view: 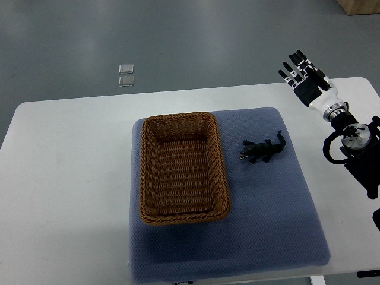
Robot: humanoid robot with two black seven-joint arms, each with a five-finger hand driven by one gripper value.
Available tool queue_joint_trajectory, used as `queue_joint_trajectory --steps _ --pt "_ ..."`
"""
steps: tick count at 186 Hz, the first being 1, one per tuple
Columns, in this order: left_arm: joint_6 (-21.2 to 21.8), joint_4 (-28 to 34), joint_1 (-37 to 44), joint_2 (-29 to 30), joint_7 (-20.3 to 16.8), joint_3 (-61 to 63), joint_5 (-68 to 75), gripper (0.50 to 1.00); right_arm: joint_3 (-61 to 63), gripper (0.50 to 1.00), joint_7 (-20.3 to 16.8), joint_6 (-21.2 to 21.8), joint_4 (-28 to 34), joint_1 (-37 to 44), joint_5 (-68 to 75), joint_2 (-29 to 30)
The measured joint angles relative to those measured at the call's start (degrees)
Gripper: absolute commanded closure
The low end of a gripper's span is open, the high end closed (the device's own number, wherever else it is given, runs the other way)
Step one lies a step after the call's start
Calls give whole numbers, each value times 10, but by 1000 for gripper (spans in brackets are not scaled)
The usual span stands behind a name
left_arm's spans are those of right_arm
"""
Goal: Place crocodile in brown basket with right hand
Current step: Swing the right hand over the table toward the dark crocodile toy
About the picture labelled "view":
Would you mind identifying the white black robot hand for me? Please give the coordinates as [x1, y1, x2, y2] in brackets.
[278, 50, 348, 122]

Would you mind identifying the dark crocodile toy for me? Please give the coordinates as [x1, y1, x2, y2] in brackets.
[239, 131, 286, 164]

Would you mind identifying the brown wicker basket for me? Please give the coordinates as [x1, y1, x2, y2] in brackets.
[139, 112, 232, 226]

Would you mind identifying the wooden box corner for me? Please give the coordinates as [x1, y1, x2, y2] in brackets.
[337, 0, 379, 15]

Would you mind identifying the blue fabric mat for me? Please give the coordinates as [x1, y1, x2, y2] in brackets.
[129, 107, 330, 284]

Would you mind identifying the white table leg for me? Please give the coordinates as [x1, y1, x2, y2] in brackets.
[309, 275, 326, 285]

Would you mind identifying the upper floor socket plate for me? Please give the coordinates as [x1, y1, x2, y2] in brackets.
[118, 64, 134, 74]

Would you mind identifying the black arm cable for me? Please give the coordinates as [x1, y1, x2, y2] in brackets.
[322, 131, 350, 164]

